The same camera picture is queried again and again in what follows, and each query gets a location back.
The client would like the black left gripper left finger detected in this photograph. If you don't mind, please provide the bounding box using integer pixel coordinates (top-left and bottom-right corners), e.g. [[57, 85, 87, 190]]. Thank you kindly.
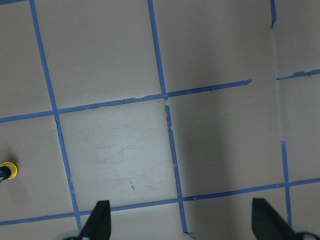
[[78, 200, 112, 240]]

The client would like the yellow push button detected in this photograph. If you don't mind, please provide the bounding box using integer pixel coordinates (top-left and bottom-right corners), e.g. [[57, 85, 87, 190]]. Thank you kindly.
[[0, 161, 18, 182]]

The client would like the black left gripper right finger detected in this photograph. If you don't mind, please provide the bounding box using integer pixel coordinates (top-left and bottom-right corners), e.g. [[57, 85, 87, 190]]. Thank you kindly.
[[251, 198, 300, 240]]

